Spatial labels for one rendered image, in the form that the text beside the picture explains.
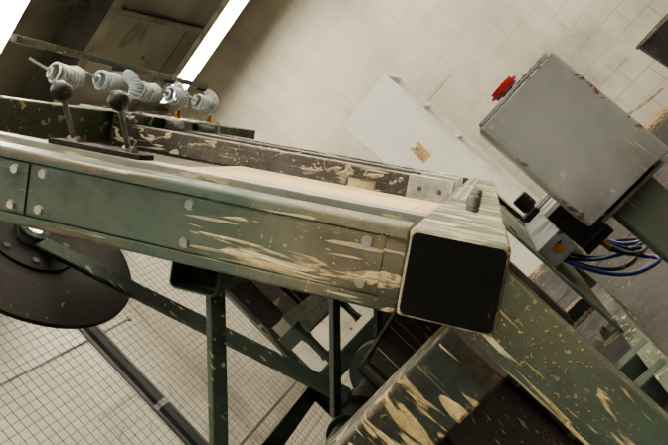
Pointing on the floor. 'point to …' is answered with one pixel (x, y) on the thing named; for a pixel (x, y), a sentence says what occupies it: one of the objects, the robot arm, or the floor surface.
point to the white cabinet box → (430, 146)
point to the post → (647, 217)
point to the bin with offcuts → (657, 42)
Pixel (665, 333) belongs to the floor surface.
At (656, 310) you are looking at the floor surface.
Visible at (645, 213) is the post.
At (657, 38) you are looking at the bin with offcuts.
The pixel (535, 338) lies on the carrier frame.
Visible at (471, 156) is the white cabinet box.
